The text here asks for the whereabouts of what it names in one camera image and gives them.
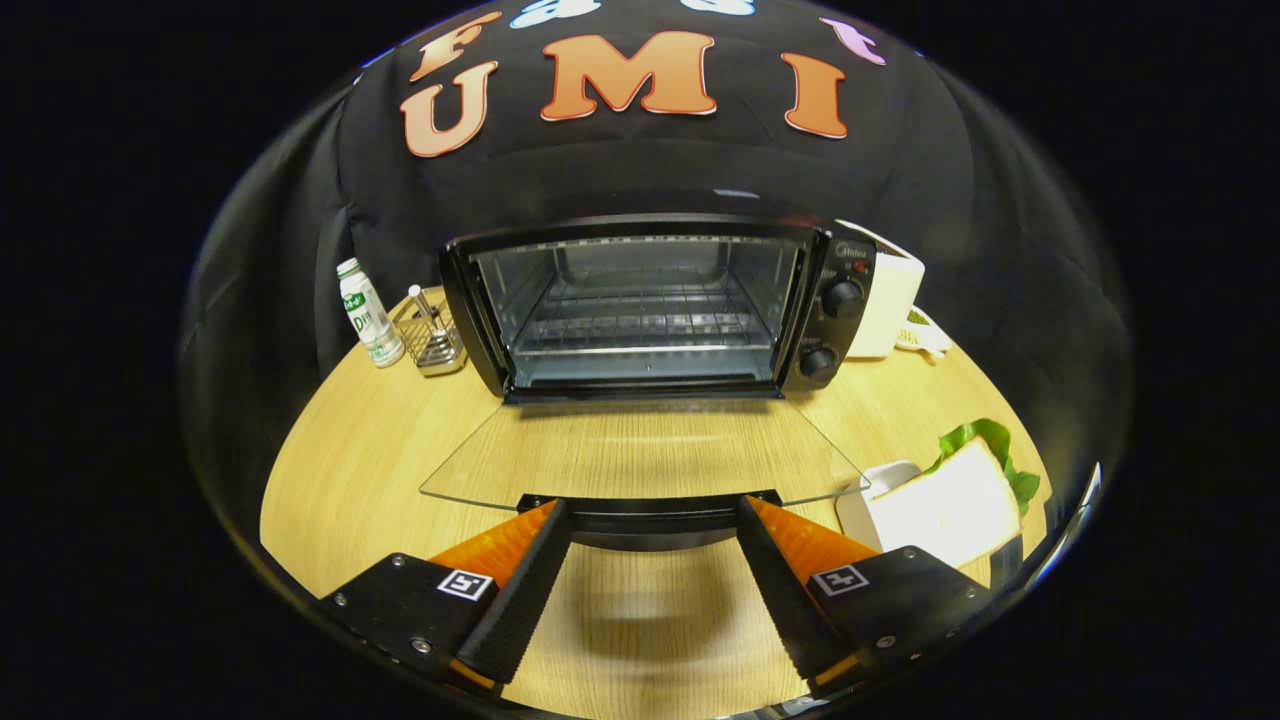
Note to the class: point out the black backdrop cloth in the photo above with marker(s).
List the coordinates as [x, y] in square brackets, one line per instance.
[1000, 200]

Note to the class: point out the white pop-up toaster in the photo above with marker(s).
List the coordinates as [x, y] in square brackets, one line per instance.
[890, 300]

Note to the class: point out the small white dish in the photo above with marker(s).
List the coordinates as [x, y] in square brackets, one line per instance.
[925, 335]

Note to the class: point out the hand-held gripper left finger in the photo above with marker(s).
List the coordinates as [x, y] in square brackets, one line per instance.
[525, 590]

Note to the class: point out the white plastic bottle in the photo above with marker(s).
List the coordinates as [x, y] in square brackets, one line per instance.
[368, 315]

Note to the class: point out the sandwich with green lettuce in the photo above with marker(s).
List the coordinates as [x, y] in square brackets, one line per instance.
[950, 505]

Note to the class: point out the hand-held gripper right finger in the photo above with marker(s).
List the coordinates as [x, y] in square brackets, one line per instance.
[780, 590]

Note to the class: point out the white rectangular plate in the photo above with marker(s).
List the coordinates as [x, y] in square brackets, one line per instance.
[858, 500]

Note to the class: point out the black toaster oven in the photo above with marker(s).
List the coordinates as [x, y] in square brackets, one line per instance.
[845, 335]

